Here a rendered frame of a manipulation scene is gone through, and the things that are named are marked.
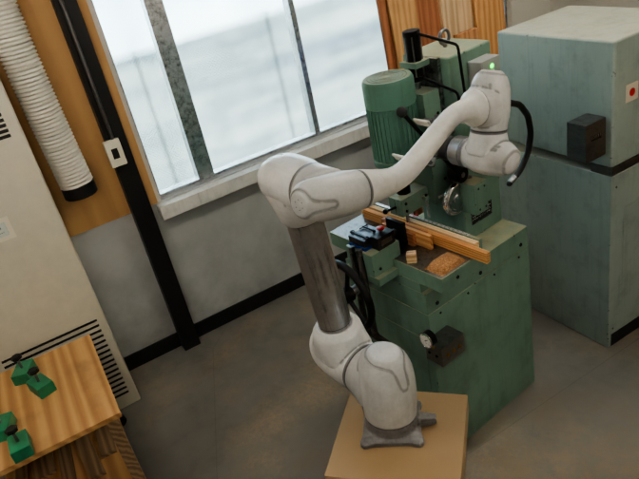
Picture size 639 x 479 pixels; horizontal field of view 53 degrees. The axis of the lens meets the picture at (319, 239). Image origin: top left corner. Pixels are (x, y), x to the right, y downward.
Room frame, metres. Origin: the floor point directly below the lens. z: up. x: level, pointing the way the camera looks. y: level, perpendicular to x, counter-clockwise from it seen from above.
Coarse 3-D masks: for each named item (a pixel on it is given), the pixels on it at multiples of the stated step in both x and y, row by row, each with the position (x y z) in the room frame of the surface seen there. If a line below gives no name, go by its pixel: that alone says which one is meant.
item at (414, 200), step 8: (416, 184) 2.14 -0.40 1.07; (416, 192) 2.08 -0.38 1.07; (424, 192) 2.10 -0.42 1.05; (392, 200) 2.08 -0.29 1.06; (400, 200) 2.05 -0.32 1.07; (408, 200) 2.06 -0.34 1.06; (416, 200) 2.08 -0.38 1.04; (400, 208) 2.04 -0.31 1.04; (408, 208) 2.05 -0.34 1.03; (416, 208) 2.08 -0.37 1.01; (400, 216) 2.05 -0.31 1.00
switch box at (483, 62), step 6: (486, 54) 2.18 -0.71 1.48; (492, 54) 2.16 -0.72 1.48; (498, 54) 2.15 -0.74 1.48; (474, 60) 2.14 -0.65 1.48; (480, 60) 2.12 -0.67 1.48; (486, 60) 2.11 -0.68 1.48; (492, 60) 2.12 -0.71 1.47; (498, 60) 2.14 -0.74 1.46; (468, 66) 2.14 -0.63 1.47; (474, 66) 2.12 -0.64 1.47; (480, 66) 2.10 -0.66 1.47; (486, 66) 2.11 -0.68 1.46; (498, 66) 2.14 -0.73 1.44; (468, 72) 2.14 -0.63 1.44; (474, 72) 2.12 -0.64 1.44
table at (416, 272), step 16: (352, 224) 2.27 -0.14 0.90; (336, 240) 2.22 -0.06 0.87; (400, 256) 1.95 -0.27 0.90; (416, 256) 1.92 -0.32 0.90; (432, 256) 1.90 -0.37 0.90; (464, 256) 1.85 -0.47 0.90; (384, 272) 1.91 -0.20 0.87; (400, 272) 1.91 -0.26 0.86; (416, 272) 1.84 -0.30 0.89; (464, 272) 1.80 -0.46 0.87; (432, 288) 1.79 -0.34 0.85; (448, 288) 1.76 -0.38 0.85
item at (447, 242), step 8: (368, 208) 2.30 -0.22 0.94; (368, 216) 2.28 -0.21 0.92; (376, 216) 2.24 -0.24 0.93; (384, 216) 2.20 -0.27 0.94; (432, 232) 2.00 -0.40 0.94; (440, 240) 1.95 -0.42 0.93; (448, 240) 1.91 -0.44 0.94; (456, 240) 1.90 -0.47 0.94; (448, 248) 1.92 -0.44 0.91; (456, 248) 1.88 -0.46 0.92; (464, 248) 1.85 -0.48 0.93; (472, 248) 1.83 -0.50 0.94; (480, 248) 1.82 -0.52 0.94; (472, 256) 1.83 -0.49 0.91; (480, 256) 1.79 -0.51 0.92; (488, 256) 1.78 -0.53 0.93
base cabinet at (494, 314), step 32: (480, 288) 1.97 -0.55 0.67; (512, 288) 2.06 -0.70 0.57; (384, 320) 2.03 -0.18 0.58; (416, 320) 1.87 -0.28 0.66; (448, 320) 1.87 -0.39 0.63; (480, 320) 1.96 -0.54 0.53; (512, 320) 2.06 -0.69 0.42; (416, 352) 1.89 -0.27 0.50; (480, 352) 1.95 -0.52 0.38; (512, 352) 2.05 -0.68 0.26; (416, 384) 1.92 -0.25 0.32; (448, 384) 1.85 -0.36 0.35; (480, 384) 1.94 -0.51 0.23; (512, 384) 2.04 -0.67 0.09; (480, 416) 1.93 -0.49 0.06
